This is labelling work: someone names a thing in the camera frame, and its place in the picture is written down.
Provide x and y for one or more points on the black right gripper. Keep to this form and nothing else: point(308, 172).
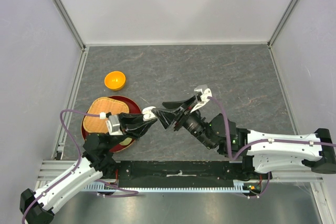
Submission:
point(167, 116)

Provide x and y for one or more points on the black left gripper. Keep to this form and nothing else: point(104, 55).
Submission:
point(133, 124)

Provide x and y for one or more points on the white oval charging case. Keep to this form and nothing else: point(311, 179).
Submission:
point(148, 112)

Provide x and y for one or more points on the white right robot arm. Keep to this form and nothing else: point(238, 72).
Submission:
point(259, 152)

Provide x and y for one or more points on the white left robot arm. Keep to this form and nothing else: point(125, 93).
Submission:
point(94, 163)

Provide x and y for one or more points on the dark red round tray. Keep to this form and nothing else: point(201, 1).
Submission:
point(133, 109)

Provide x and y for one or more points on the pale green mug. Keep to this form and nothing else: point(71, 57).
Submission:
point(126, 141)

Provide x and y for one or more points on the woven bamboo tray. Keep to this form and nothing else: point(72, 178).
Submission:
point(100, 107)

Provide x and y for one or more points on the orange plastic bowl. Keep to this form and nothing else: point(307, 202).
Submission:
point(115, 80)

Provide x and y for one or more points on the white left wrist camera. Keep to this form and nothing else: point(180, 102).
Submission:
point(112, 123)

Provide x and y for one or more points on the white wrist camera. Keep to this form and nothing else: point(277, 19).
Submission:
point(204, 92)
point(112, 123)

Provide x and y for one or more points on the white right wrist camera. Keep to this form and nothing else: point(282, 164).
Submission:
point(204, 92)

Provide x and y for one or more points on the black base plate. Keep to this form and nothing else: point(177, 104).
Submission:
point(181, 174)

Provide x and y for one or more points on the slotted cable duct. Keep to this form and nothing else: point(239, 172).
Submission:
point(237, 187)

